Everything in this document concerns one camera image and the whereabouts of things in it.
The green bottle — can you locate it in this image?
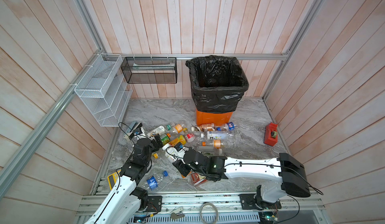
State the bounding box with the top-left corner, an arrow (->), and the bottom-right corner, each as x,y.
160,134 -> 170,145

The red label yellow tea bottle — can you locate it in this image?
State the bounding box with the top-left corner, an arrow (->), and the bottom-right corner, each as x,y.
190,172 -> 207,186

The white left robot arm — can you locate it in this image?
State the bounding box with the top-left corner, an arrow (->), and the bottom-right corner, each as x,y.
86,134 -> 163,224

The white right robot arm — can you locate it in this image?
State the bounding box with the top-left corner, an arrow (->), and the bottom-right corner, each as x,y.
172,149 -> 311,210

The orange trash bin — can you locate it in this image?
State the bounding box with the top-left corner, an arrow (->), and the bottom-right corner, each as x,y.
196,109 -> 233,126

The white cap clear bottle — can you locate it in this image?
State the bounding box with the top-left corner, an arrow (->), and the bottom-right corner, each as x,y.
197,146 -> 224,156

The white stapler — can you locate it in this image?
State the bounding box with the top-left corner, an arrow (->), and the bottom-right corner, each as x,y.
124,122 -> 142,140

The yellow orange juice bottle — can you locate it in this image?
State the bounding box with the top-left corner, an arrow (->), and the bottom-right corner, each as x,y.
162,135 -> 186,151

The orange label clear bottle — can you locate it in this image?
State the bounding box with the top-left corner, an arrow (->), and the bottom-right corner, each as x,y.
202,139 -> 227,149

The orange cap clear bottle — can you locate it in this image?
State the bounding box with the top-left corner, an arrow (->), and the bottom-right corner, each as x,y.
166,123 -> 185,134

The blue label clear bottle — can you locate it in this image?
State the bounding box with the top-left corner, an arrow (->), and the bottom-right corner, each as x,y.
143,171 -> 168,190

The red white small bottle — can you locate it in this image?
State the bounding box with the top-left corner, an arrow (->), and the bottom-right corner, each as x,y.
184,133 -> 196,143

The clear long label bottle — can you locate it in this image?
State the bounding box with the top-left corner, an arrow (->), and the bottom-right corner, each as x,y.
201,131 -> 234,140

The yellow calculator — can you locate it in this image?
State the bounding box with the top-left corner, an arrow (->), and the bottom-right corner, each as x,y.
107,169 -> 121,190

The small brown tea bottle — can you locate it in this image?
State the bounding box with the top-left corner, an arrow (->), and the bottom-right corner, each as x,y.
191,123 -> 216,132

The red tape dispenser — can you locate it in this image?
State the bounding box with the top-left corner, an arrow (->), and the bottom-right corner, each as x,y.
264,123 -> 278,146

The black trash bag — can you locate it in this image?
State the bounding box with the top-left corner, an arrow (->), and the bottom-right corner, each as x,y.
185,55 -> 249,114

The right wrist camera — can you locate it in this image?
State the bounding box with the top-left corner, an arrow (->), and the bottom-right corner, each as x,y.
167,143 -> 189,162

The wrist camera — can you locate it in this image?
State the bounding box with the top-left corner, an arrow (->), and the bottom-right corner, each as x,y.
132,127 -> 147,141
167,143 -> 189,162

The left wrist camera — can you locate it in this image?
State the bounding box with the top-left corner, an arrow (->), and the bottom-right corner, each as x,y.
132,127 -> 147,141

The coiled white cable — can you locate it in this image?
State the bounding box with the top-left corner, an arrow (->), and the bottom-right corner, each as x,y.
199,202 -> 219,224

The white wire mesh shelf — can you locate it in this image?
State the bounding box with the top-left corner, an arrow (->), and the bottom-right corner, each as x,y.
75,54 -> 133,127

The black wire mesh basket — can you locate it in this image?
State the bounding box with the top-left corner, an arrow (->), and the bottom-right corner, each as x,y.
121,56 -> 177,84

